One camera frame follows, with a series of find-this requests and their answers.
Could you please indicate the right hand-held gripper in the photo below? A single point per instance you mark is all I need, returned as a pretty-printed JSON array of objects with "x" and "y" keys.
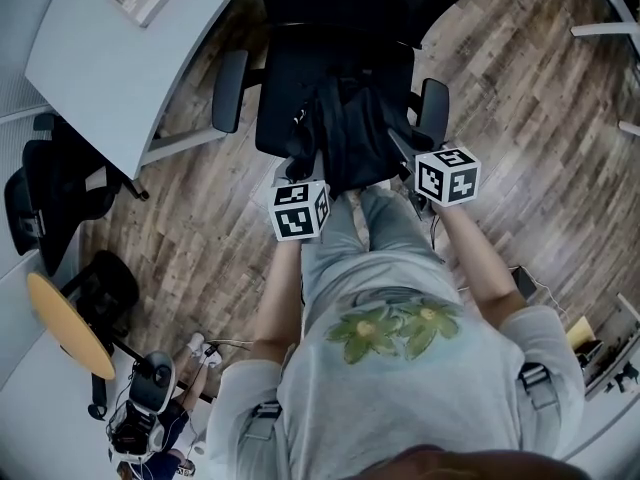
[{"x": 447, "y": 178}]

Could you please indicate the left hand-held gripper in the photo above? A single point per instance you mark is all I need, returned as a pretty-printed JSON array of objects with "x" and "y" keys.
[{"x": 297, "y": 213}]

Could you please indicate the black bag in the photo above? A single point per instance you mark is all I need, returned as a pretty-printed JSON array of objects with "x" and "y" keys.
[{"x": 360, "y": 133}]

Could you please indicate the person's left forearm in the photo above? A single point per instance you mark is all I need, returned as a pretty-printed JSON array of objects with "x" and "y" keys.
[{"x": 277, "y": 298}]

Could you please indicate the person's right forearm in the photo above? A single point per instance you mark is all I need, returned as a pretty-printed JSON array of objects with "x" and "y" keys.
[{"x": 472, "y": 263}]

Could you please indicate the black mesh office chair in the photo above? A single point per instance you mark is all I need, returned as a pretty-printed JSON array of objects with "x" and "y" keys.
[{"x": 55, "y": 193}]

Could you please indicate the person's grey trousers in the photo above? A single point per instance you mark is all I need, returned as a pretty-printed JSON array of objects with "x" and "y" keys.
[{"x": 390, "y": 228}]

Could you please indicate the black box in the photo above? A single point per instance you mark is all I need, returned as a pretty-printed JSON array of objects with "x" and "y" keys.
[{"x": 524, "y": 282}]

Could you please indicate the black swivel stool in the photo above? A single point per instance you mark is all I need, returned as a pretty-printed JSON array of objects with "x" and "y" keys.
[{"x": 107, "y": 283}]

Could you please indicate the yellow container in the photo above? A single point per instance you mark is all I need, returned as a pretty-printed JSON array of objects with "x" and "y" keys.
[{"x": 581, "y": 335}]

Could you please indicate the person's grey flower-print shirt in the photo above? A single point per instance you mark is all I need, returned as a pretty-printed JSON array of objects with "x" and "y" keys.
[{"x": 400, "y": 398}]

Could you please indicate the white desk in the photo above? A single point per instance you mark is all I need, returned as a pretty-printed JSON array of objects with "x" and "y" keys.
[{"x": 115, "y": 78}]

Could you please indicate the grey shelf cart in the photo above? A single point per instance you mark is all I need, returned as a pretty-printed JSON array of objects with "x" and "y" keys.
[{"x": 612, "y": 353}]

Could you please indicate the round yellow table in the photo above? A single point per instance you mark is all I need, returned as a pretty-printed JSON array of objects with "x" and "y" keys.
[{"x": 70, "y": 325}]

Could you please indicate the white table frame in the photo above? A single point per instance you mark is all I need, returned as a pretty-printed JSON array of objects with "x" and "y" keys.
[{"x": 617, "y": 3}]

